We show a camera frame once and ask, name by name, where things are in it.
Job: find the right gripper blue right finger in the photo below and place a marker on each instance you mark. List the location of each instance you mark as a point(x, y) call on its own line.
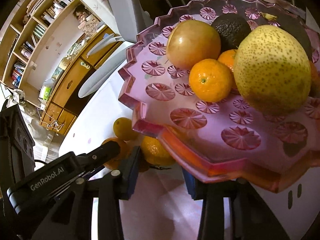
point(196, 189)

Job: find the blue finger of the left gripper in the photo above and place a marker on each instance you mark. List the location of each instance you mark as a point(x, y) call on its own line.
point(99, 156)

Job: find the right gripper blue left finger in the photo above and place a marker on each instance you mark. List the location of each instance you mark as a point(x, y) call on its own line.
point(129, 169)

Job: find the red apple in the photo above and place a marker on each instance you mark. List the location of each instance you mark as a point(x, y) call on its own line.
point(192, 41)

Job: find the yellow pear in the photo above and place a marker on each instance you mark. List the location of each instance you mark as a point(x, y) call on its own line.
point(272, 71)

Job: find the dark avocado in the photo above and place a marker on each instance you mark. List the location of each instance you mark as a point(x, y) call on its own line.
point(232, 29)

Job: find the overripe dark banana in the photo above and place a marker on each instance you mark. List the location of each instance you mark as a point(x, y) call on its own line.
point(292, 26)

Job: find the large orange tangerine front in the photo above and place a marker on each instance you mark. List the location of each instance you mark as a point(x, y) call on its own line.
point(227, 58)

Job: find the cartoon printed tablecloth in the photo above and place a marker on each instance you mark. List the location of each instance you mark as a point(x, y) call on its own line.
point(161, 207)

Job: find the small yellow tangerine top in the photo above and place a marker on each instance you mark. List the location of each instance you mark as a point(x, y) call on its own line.
point(122, 128)

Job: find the wooden desk with drawers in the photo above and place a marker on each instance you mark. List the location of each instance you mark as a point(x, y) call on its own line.
point(64, 105)

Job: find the green tissue pack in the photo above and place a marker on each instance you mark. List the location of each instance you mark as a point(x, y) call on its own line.
point(45, 92)

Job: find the wooden bookshelf hutch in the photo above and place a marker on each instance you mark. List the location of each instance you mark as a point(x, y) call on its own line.
point(32, 47)

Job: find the grey office chair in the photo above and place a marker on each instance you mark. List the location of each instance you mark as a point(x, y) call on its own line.
point(128, 18)

